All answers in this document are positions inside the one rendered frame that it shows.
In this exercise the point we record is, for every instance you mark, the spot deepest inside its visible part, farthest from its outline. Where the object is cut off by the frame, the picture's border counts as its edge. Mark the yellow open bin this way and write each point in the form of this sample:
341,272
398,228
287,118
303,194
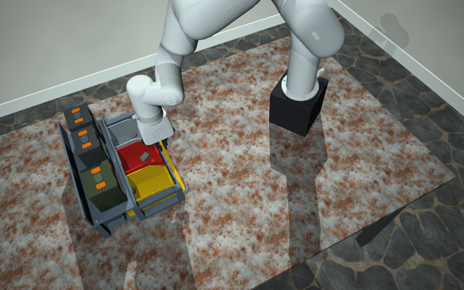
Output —
148,179

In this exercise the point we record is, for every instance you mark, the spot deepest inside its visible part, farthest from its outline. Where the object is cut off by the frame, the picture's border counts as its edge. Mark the grey metal bin rack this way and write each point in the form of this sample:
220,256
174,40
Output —
103,222

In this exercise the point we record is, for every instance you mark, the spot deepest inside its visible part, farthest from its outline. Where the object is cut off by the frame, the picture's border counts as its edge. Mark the olive green case with orange latches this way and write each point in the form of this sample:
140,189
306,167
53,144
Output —
103,186

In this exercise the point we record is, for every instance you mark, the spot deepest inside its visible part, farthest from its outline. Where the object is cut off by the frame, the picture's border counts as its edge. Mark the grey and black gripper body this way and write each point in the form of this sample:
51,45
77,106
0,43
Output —
155,132

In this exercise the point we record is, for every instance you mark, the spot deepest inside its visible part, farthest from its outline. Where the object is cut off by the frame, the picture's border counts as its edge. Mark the red open bin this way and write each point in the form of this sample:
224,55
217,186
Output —
130,156

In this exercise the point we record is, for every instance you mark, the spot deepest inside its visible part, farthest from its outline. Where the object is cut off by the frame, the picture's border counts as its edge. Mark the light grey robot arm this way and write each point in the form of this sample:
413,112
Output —
315,33

